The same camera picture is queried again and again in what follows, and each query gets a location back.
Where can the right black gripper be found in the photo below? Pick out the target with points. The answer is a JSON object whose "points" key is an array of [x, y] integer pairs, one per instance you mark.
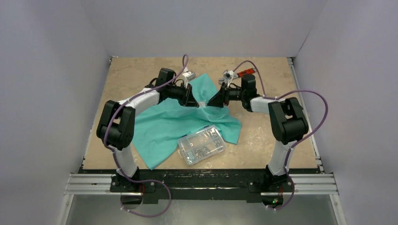
{"points": [[224, 95]]}

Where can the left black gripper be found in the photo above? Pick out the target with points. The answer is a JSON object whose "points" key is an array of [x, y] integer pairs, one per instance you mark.
{"points": [[187, 99]]}

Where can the teal t-shirt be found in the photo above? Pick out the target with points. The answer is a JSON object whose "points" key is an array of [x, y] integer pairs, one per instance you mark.
{"points": [[158, 128]]}

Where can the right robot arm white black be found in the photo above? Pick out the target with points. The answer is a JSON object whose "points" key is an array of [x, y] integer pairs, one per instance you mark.
{"points": [[288, 123]]}

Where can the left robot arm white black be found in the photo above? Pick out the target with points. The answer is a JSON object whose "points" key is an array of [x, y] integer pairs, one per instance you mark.
{"points": [[117, 122]]}

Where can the clear plastic screw box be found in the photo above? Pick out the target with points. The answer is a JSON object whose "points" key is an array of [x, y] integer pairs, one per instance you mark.
{"points": [[201, 145]]}

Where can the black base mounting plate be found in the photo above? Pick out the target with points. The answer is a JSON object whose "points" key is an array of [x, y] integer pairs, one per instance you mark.
{"points": [[250, 185]]}

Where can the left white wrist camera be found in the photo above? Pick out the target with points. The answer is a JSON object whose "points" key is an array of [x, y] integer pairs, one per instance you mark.
{"points": [[188, 76]]}

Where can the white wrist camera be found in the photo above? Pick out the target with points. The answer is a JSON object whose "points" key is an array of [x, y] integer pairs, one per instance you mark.
{"points": [[188, 76], [228, 77]]}

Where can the adjustable wrench red handle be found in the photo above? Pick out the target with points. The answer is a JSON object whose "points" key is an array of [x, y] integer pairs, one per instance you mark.
{"points": [[240, 74]]}

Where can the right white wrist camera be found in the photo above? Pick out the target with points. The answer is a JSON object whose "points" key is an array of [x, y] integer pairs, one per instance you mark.
{"points": [[228, 77]]}

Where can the aluminium frame rail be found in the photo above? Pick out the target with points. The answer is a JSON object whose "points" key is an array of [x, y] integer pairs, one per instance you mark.
{"points": [[100, 184]]}

